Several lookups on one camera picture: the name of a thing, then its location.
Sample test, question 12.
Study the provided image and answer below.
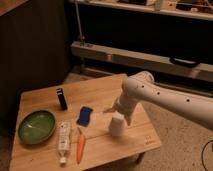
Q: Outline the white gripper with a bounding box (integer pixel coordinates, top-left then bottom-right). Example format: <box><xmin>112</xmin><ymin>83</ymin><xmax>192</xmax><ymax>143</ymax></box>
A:
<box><xmin>103</xmin><ymin>97</ymin><xmax>137</xmax><ymax>126</ymax></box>

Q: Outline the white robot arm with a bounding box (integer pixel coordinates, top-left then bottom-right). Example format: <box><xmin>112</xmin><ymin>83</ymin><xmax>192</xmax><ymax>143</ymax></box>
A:
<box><xmin>104</xmin><ymin>71</ymin><xmax>213</xmax><ymax>130</ymax></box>

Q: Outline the green ceramic bowl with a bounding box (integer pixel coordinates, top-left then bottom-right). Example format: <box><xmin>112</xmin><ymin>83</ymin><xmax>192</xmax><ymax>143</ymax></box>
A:
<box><xmin>18</xmin><ymin>110</ymin><xmax>56</xmax><ymax>145</ymax></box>

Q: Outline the blue sponge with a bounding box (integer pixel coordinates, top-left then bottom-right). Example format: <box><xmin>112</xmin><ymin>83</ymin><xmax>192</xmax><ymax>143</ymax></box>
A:
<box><xmin>76</xmin><ymin>106</ymin><xmax>93</xmax><ymax>126</ymax></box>

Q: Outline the orange carrot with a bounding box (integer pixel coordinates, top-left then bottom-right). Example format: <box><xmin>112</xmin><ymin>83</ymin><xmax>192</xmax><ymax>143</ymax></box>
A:
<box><xmin>76</xmin><ymin>129</ymin><xmax>86</xmax><ymax>163</ymax></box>

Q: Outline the clear plastic bottle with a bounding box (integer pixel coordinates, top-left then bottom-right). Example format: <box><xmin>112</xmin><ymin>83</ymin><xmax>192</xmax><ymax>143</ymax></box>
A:
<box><xmin>58</xmin><ymin>122</ymin><xmax>71</xmax><ymax>165</ymax></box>

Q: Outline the wooden folding table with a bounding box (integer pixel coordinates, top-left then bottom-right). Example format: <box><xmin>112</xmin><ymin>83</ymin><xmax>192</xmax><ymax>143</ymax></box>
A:
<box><xmin>9</xmin><ymin>74</ymin><xmax>161</xmax><ymax>171</ymax></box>

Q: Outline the vertical metal pole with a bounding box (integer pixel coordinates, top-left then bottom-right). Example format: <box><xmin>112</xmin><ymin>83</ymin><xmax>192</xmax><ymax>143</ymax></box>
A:
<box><xmin>74</xmin><ymin>0</ymin><xmax>85</xmax><ymax>45</ymax></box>

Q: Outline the black handle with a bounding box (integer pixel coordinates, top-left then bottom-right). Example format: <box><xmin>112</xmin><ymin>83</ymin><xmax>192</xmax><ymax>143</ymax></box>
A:
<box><xmin>169</xmin><ymin>58</ymin><xmax>200</xmax><ymax>68</ymax></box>

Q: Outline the black cable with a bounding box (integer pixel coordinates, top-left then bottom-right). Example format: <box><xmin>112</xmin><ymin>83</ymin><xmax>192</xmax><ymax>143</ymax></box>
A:
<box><xmin>200</xmin><ymin>139</ymin><xmax>213</xmax><ymax>171</ymax></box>

